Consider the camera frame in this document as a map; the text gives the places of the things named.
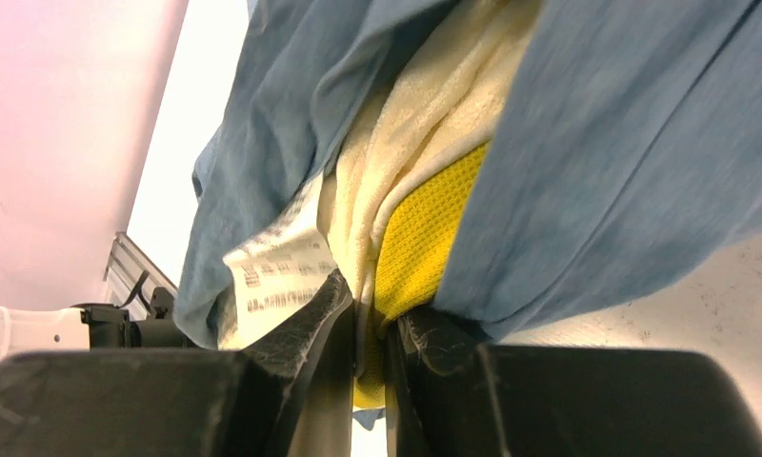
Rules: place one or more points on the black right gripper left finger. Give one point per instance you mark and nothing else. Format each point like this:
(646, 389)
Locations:
(288, 394)

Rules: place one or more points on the yellow white pillow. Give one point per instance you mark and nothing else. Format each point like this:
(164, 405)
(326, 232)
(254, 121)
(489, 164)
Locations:
(387, 215)

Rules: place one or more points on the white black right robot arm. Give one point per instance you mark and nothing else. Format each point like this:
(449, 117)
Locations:
(40, 331)

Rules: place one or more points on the blue pillowcase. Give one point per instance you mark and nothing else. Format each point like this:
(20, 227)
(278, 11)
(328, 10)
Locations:
(629, 149)

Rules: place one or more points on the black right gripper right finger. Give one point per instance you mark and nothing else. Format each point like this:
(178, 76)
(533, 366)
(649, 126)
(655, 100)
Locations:
(450, 395)

